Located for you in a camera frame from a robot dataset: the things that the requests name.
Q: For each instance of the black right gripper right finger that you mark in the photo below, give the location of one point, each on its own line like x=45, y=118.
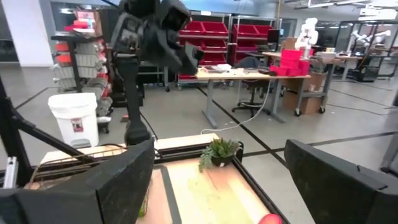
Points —
x=348, y=199

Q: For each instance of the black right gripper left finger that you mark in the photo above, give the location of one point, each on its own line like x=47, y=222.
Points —
x=77, y=205

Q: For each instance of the red yellow mango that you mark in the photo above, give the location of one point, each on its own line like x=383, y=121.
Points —
x=270, y=219

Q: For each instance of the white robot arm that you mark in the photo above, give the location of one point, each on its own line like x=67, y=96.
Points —
x=308, y=35
x=370, y=37

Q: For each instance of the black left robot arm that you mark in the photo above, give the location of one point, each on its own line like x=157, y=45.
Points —
x=130, y=93

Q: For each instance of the white tray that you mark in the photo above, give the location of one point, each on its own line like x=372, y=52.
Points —
x=219, y=68

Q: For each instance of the red bin shelving rack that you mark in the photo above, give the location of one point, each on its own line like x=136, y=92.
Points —
x=214, y=29
x=248, y=31

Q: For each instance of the wooden desk grey legs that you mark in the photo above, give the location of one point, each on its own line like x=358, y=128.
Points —
x=248, y=75

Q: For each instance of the black office chair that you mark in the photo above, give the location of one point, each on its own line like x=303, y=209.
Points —
x=250, y=107

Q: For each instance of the white trash bin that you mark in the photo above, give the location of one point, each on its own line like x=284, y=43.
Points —
x=74, y=121

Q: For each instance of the potted green succulent plant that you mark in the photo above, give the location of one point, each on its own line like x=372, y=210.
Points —
x=219, y=149

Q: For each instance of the brown cardboard box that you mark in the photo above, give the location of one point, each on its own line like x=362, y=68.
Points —
x=306, y=104
x=314, y=81

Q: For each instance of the stack of red boxes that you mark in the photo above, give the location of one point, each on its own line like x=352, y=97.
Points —
x=290, y=62

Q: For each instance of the black cart with bins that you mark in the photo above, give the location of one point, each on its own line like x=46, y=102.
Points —
x=77, y=62

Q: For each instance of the wooden desk on casters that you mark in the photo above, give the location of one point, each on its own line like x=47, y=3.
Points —
x=342, y=57

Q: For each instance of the silver mounting bracket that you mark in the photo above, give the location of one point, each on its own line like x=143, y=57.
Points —
x=11, y=174

